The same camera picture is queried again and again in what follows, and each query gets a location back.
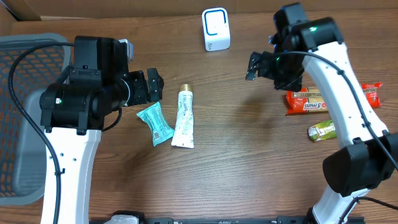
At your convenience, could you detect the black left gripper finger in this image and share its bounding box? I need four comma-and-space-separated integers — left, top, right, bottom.
152, 68, 164, 101
147, 68, 157, 102

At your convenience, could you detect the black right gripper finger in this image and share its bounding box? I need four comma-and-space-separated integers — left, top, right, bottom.
249, 52, 261, 67
246, 65, 257, 80

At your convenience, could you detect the teal snack packet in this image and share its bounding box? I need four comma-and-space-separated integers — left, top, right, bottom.
137, 102, 174, 147

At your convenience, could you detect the red orange pasta packet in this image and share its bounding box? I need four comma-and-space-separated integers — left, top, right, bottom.
286, 82, 383, 115

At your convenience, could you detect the white tube gold cap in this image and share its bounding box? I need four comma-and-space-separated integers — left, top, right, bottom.
171, 84, 194, 149

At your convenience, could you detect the green tea packet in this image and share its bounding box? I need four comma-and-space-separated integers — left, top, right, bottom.
308, 119, 337, 142

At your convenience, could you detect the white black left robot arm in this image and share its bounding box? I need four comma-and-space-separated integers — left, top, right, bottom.
40, 36, 164, 223

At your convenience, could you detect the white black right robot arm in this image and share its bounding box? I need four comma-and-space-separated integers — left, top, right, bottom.
246, 3, 397, 223

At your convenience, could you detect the white barcode scanner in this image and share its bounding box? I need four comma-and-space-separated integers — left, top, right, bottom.
201, 7, 231, 52

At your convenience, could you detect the brown cardboard backboard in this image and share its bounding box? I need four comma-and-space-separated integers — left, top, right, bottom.
0, 0, 398, 22

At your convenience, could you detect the grey plastic mesh basket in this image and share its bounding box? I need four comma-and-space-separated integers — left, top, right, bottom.
1, 33, 71, 205

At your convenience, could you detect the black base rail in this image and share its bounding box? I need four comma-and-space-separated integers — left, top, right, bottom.
90, 210, 366, 224

